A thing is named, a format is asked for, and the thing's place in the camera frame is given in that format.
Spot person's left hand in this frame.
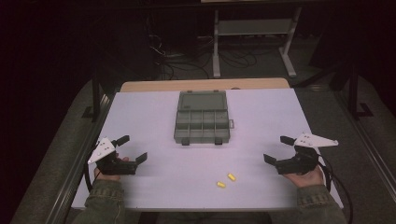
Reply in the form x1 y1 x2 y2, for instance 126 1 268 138
93 152 130 183

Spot grey plastic compartment box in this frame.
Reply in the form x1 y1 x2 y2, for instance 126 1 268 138
173 90 235 147

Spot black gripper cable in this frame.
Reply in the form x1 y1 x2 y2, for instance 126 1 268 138
83 149 104 194
316 153 355 224

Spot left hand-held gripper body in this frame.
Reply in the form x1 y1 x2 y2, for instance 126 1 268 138
87 136 138 176

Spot grey metal rail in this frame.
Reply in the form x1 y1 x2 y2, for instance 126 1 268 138
334 90 396 203
46 92 117 224

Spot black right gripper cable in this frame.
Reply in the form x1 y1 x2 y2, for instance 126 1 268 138
316 153 355 224

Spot white metal desk frame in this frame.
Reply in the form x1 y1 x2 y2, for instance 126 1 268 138
200 0 304 79

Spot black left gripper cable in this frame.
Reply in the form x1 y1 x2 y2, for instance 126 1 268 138
83 149 104 194

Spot black metal stand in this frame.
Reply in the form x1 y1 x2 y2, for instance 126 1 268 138
341 62 375 121
81 59 107 123

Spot black floor cables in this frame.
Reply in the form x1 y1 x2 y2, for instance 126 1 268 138
146 31 260 81

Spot person's right hand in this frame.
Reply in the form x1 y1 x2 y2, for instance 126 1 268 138
283 164 326 189

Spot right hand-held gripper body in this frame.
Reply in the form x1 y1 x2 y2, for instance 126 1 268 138
275 133 340 176

